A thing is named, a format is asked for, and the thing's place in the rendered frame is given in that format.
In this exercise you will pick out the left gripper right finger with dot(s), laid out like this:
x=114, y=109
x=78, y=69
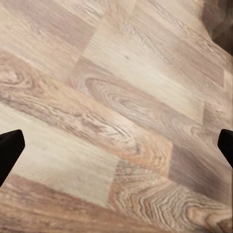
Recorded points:
x=225, y=144

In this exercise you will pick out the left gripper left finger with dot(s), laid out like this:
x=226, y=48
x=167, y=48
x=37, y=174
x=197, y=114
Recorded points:
x=12, y=145

